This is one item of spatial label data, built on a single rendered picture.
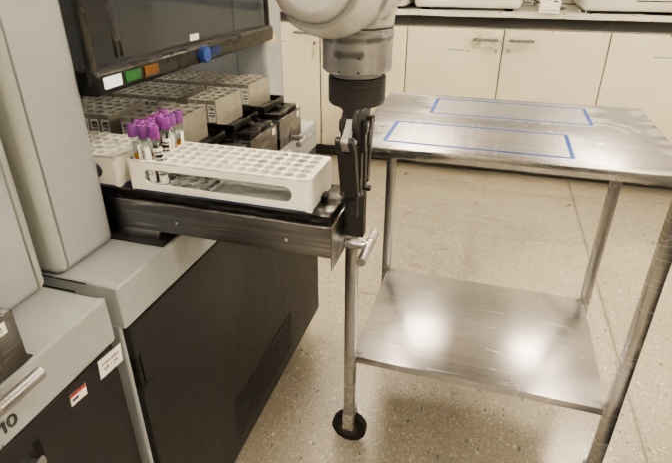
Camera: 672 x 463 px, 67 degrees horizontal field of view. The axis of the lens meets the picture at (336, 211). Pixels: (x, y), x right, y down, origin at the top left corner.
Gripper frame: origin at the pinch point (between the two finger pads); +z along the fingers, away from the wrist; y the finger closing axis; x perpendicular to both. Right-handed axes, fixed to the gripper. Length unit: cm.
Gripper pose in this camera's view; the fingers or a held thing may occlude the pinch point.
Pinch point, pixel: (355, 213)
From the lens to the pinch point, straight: 74.4
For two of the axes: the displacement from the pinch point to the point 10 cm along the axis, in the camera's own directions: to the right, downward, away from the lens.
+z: 0.0, 9.0, 4.4
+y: -2.9, 4.2, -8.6
